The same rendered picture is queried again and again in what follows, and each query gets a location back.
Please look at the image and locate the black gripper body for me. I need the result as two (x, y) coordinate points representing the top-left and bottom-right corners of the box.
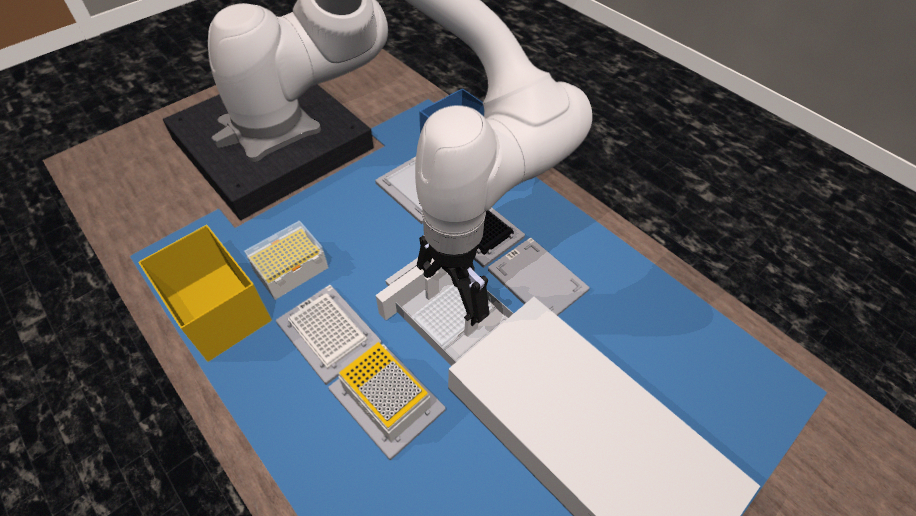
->
(429, 244), (477, 279)

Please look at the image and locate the blue bench mat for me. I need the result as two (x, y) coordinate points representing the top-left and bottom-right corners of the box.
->
(130, 99), (827, 516)

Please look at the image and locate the yellow open-top box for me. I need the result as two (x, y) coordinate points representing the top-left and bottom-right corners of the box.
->
(139, 225), (272, 362)

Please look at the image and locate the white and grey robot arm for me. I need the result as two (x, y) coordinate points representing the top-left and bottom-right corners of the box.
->
(208, 0), (592, 255)

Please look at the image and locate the blue open-top bin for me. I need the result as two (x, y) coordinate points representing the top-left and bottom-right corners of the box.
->
(419, 88), (484, 133)

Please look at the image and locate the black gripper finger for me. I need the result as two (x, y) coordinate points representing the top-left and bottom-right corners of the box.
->
(447, 267), (490, 336)
(417, 235), (441, 300)

